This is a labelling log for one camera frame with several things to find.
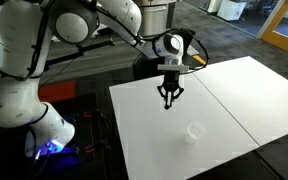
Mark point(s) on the orange black bar clamp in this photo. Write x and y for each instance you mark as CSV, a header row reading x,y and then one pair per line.
x,y
90,149
87,115

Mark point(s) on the black chair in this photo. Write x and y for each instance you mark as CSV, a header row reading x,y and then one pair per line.
x,y
144,68

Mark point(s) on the orange floor mat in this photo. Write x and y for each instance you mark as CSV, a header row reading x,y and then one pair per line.
x,y
59,91

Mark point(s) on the small white box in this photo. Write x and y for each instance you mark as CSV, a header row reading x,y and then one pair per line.
x,y
214,5

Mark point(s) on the clear plastic cup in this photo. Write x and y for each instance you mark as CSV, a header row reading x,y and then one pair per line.
x,y
194,135

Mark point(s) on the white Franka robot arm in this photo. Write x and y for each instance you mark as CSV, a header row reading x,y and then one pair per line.
x,y
14,43

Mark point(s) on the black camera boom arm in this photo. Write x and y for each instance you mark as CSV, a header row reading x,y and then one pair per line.
x,y
84,50

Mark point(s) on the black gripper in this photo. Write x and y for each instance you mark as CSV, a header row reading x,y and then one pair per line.
x,y
172,79

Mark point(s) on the large white box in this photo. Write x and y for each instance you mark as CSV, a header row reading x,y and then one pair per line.
x,y
232,9

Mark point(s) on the yellow tape strip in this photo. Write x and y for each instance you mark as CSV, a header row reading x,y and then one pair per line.
x,y
200,60

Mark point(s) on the yellow door frame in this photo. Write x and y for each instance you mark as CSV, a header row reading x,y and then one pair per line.
x,y
277,40

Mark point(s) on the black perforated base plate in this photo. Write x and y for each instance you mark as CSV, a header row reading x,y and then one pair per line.
x,y
97,166

